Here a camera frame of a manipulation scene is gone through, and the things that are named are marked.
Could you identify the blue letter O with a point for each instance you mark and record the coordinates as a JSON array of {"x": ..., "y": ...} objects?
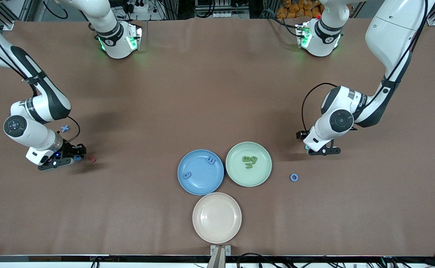
[{"x": 291, "y": 177}]

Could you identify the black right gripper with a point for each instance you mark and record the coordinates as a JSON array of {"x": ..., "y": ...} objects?
[{"x": 69, "y": 149}]

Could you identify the light green plate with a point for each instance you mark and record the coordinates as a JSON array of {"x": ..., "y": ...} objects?
[{"x": 262, "y": 175}]

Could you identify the blue letter E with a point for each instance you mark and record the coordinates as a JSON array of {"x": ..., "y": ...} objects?
[{"x": 210, "y": 160}]

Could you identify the beige plate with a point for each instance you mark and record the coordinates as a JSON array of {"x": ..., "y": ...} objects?
[{"x": 216, "y": 217}]

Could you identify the green letter u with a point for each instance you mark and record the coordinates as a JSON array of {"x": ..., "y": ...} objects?
[{"x": 249, "y": 166}]

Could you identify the grey metal table bracket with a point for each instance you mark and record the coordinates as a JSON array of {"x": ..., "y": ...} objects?
[{"x": 217, "y": 250}]

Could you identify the blue letter X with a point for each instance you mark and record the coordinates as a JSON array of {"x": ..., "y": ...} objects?
[{"x": 65, "y": 128}]

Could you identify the grey base connector box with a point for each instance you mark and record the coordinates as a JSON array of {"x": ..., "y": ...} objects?
[
  {"x": 302, "y": 35},
  {"x": 135, "y": 37}
]

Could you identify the white power strip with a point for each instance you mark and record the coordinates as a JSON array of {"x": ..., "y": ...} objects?
[
  {"x": 139, "y": 7},
  {"x": 224, "y": 14}
]

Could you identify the blue plate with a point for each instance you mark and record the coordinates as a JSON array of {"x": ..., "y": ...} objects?
[{"x": 200, "y": 184}]

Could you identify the silver table edge rail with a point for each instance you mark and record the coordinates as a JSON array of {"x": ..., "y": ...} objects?
[{"x": 53, "y": 258}]

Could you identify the green letter B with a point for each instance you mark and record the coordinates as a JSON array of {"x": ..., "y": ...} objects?
[{"x": 246, "y": 159}]

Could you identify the blue letter a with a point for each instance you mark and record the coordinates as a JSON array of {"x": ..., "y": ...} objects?
[{"x": 187, "y": 175}]

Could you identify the orange bags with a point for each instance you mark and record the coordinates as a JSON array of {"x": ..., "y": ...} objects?
[{"x": 295, "y": 9}]

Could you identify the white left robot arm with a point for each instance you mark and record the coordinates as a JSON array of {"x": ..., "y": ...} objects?
[{"x": 385, "y": 33}]

